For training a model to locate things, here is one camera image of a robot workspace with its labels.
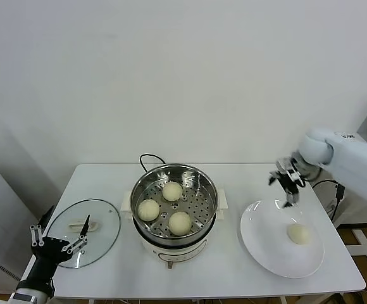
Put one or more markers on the large white plate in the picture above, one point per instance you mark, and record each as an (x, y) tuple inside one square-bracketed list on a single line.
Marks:
[(265, 237)]

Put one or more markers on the white steamed baozi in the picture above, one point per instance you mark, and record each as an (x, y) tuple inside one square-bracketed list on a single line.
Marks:
[(148, 210), (298, 234), (172, 191), (179, 223)]

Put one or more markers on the perforated steel steamer basket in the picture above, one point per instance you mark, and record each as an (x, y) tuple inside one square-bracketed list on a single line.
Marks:
[(202, 190)]

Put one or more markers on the round glass pot lid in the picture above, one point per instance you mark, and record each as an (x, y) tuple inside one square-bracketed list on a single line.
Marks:
[(96, 225)]

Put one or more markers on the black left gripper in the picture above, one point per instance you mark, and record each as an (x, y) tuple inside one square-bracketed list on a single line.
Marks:
[(49, 251)]

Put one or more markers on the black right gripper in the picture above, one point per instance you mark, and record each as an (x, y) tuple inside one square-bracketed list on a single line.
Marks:
[(288, 185)]

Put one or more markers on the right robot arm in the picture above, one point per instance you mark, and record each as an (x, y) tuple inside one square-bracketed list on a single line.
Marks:
[(354, 164)]

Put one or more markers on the white floor cabinet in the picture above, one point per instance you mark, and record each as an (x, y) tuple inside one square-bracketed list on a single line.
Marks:
[(6, 215)]

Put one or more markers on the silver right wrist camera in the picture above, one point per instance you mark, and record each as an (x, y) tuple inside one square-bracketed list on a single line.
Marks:
[(286, 166)]

